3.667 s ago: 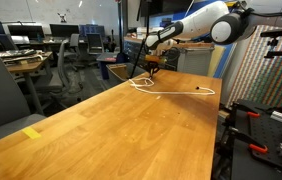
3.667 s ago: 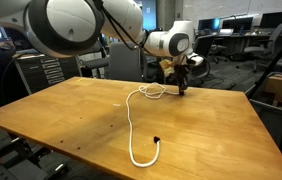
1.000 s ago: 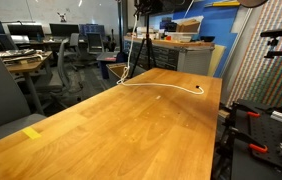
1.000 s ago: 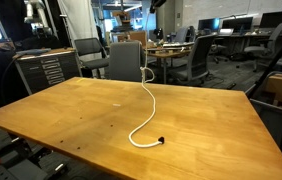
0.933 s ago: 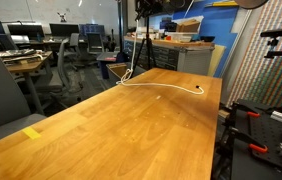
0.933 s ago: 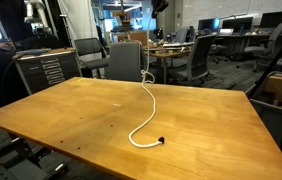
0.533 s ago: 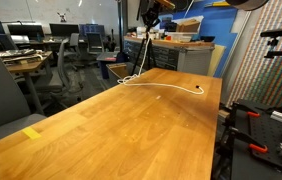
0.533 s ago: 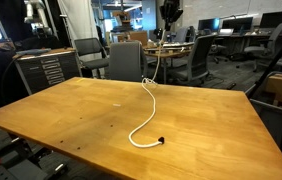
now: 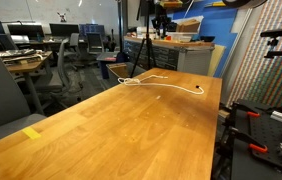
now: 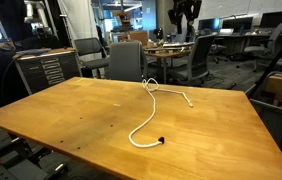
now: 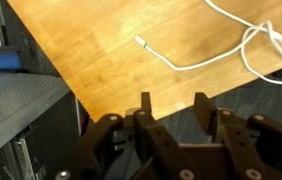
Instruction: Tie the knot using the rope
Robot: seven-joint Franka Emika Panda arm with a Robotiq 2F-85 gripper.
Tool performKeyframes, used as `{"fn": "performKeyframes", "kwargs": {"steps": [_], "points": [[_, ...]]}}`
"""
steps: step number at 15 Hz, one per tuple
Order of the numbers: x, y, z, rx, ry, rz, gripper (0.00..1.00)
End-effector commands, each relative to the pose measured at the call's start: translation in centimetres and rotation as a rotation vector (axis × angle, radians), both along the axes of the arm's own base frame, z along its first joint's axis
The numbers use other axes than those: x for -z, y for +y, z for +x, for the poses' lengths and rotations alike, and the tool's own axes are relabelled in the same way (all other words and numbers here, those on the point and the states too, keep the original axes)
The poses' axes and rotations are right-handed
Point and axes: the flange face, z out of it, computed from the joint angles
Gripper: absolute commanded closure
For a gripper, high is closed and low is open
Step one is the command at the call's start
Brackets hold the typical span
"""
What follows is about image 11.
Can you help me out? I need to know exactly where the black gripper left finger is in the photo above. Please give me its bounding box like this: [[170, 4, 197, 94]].
[[55, 92, 195, 180]]

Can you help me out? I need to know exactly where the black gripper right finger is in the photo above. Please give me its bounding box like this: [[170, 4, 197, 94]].
[[194, 92, 282, 180]]

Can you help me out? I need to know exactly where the white rope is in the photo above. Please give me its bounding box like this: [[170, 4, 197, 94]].
[[134, 0, 282, 86]]

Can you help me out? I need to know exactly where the grey perforated metal cabinet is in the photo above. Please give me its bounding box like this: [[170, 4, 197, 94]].
[[0, 72, 82, 180]]

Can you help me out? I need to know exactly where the black metal side panel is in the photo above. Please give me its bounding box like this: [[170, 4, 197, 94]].
[[0, 0, 64, 78]]

